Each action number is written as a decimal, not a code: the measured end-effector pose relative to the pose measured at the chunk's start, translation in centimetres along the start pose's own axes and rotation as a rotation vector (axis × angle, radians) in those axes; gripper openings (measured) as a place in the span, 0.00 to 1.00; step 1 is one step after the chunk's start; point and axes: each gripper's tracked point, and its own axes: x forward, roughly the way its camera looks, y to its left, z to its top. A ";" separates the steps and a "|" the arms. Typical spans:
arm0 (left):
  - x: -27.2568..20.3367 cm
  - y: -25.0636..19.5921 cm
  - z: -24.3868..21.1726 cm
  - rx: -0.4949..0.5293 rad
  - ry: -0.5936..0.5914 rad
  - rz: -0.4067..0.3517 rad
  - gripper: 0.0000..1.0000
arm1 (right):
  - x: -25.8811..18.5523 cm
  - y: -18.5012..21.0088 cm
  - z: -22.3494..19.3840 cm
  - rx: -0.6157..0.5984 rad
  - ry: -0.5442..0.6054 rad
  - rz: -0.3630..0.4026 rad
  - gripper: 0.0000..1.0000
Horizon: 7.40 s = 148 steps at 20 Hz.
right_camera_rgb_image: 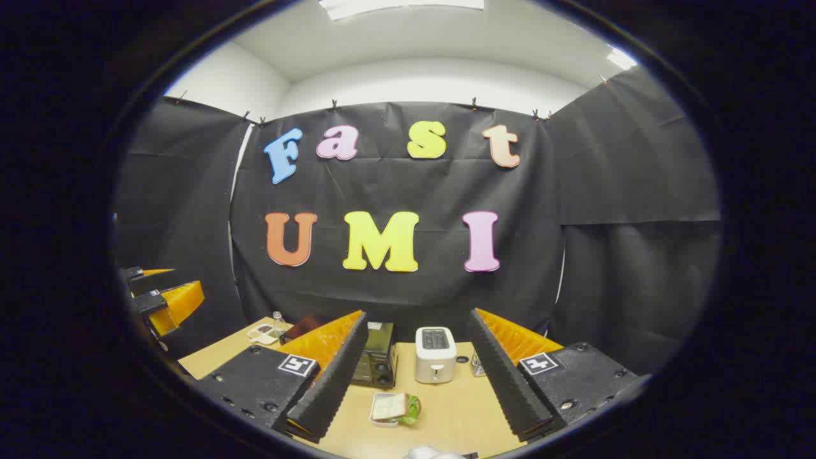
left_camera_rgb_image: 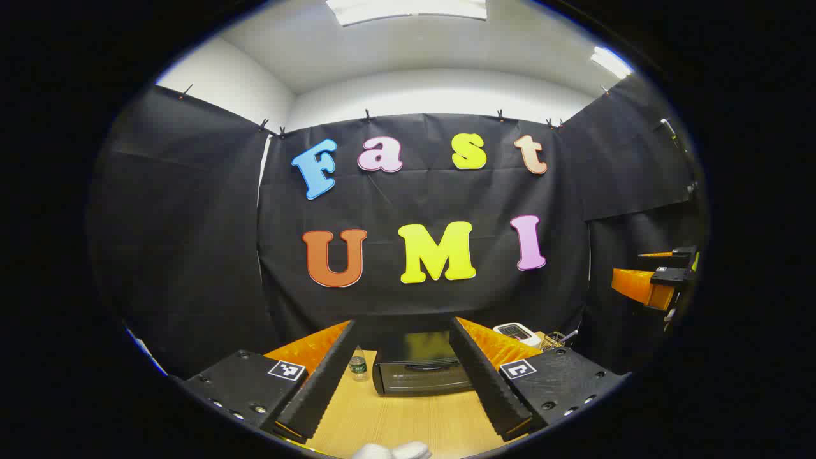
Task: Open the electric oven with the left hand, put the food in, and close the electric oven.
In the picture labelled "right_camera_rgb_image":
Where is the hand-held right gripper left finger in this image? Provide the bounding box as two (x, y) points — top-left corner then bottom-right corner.
(194, 310), (369, 444)

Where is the sandwich with lettuce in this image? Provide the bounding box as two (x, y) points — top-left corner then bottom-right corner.
(372, 393), (421, 426)

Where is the white divided spice dish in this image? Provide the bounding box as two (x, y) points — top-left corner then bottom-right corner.
(247, 323), (282, 346)

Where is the white toaster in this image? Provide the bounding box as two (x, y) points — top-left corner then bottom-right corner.
(415, 326), (458, 384)

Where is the ceiling light panel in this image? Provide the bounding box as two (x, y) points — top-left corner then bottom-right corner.
(319, 0), (485, 21)
(606, 47), (638, 71)

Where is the white rectangular dish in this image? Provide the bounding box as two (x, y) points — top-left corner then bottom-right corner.
(370, 392), (400, 428)

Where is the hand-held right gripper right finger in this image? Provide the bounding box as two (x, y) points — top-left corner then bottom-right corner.
(467, 308), (652, 442)

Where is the black electric oven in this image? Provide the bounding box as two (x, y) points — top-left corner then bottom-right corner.
(279, 314), (399, 390)

